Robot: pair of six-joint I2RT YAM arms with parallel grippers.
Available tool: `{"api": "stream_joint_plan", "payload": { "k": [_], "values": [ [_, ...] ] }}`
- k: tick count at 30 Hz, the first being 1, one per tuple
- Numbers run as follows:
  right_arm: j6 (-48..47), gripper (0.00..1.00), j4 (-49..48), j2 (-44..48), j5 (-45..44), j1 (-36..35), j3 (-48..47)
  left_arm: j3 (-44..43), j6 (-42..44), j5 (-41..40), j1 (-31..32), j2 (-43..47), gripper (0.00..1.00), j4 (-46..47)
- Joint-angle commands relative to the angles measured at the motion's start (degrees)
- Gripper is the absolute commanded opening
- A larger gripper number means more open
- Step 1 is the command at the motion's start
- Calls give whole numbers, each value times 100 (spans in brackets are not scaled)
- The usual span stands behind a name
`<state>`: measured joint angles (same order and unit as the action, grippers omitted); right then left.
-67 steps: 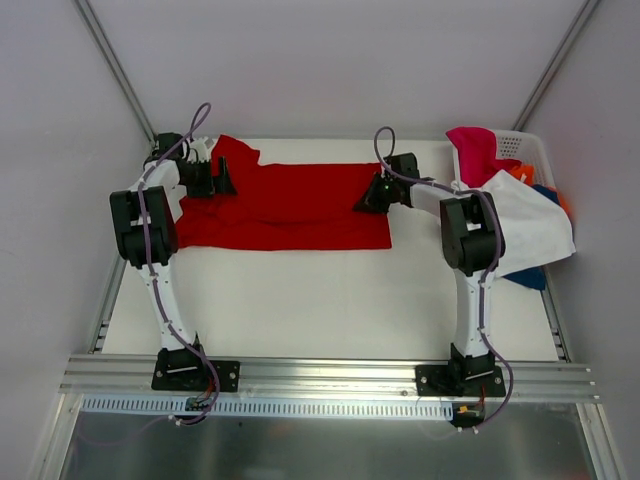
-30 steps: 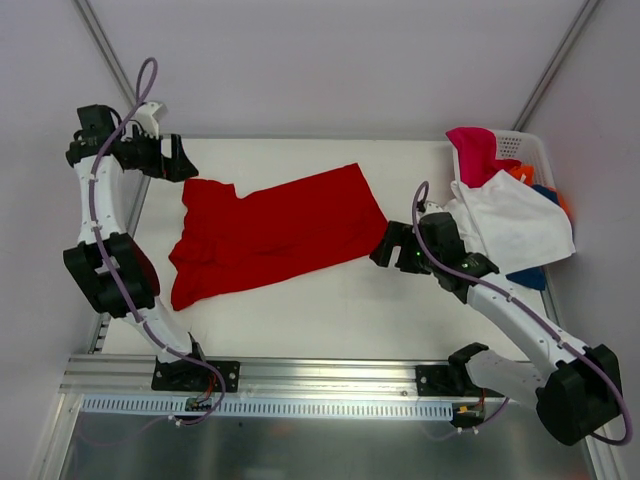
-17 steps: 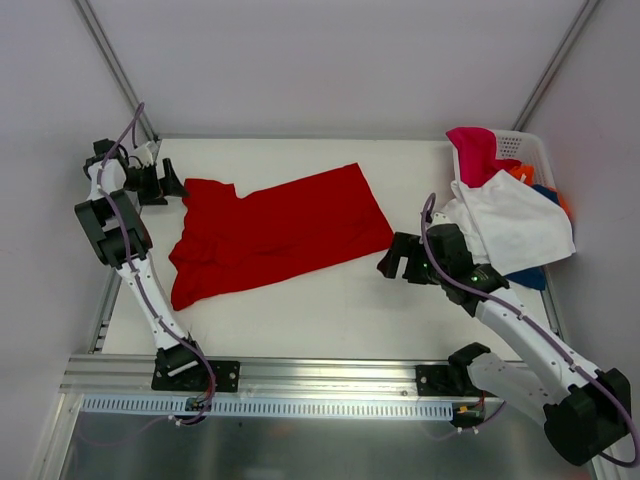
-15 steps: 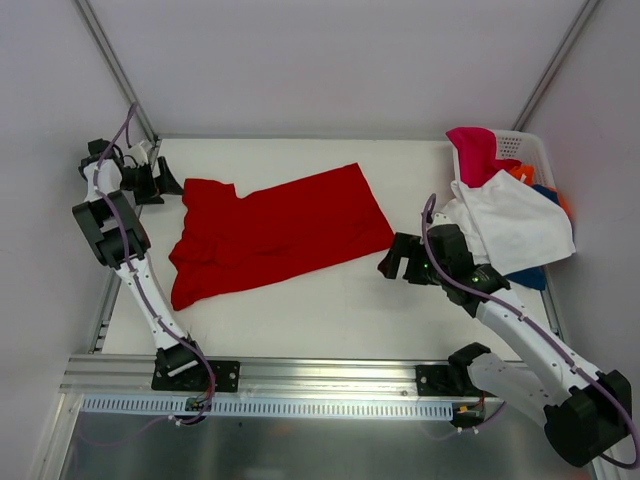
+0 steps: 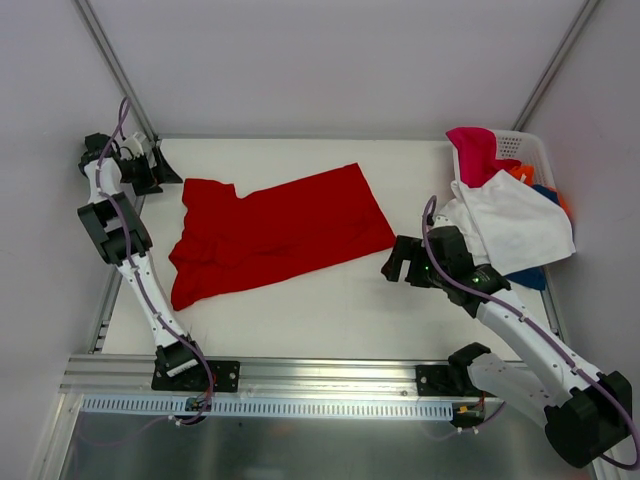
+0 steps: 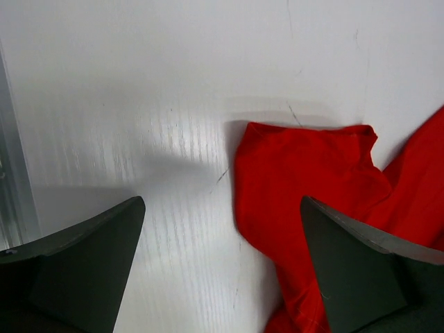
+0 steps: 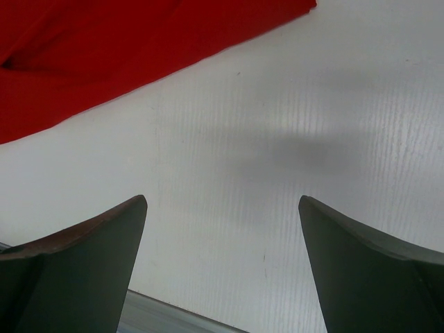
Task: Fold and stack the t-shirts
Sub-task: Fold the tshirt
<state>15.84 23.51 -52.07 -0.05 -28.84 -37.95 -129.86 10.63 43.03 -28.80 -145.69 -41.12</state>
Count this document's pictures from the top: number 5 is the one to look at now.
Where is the left aluminium frame bar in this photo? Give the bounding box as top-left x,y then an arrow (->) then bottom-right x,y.
87,194 -> 151,351

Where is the rear aluminium frame bar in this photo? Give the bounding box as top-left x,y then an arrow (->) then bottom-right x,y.
157,132 -> 447,141

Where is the left aluminium frame post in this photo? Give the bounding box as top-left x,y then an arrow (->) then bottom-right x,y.
71,0 -> 158,145

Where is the red t shirt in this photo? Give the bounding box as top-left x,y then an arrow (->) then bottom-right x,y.
169,164 -> 395,311

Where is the right aluminium frame post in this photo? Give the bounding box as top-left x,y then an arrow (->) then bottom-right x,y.
511,0 -> 603,131

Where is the white slotted cable duct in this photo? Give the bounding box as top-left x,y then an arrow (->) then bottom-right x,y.
80,394 -> 454,422

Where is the orange t shirt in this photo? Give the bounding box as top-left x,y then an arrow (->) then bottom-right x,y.
508,165 -> 571,216

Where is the white plastic basket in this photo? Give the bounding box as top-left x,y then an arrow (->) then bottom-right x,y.
453,130 -> 557,190

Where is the aluminium frame bar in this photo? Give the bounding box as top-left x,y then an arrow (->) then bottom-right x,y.
87,194 -> 151,351
157,132 -> 447,141

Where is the white t shirt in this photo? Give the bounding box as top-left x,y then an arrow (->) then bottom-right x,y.
434,171 -> 576,276

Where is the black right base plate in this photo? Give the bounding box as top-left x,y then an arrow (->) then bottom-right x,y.
414,364 -> 495,398

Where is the aluminium frame post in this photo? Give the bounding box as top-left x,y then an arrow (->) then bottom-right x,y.
511,0 -> 603,131
71,0 -> 158,145

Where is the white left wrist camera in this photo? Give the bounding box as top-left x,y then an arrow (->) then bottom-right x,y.
121,131 -> 151,160

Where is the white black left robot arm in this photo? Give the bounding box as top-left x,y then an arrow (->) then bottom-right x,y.
77,133 -> 216,394

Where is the magenta t shirt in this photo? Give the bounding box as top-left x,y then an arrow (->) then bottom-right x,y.
446,127 -> 521,188

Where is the aluminium mounting rail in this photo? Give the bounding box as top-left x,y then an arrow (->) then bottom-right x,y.
60,354 -> 429,401

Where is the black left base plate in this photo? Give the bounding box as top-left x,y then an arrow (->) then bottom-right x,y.
151,360 -> 241,394

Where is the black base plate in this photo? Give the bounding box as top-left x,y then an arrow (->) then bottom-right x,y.
151,360 -> 241,394
414,364 -> 495,398

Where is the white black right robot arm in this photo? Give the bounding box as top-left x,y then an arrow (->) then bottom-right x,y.
381,226 -> 639,471

